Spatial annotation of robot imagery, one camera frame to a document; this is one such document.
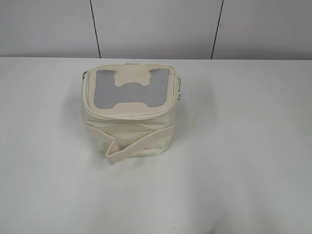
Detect cream canvas zipper bag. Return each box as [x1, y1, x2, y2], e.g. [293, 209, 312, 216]
[81, 63, 178, 164]

